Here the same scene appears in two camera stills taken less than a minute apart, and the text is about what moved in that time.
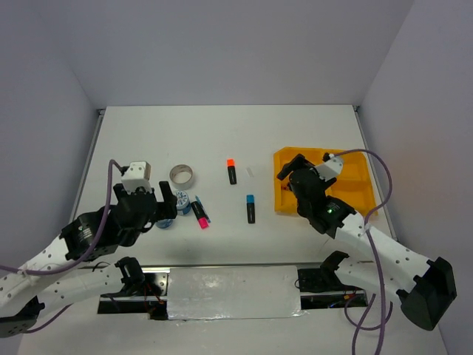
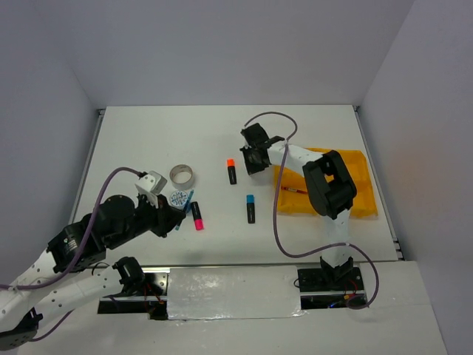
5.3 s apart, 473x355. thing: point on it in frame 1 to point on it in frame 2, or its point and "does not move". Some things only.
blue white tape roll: [183, 205] does not move
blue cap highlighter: [250, 208] does not move
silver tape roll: [181, 177] does not move
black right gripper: [298, 160] to [251, 168]
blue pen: [199, 202] to [186, 205]
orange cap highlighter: [231, 170] does not move
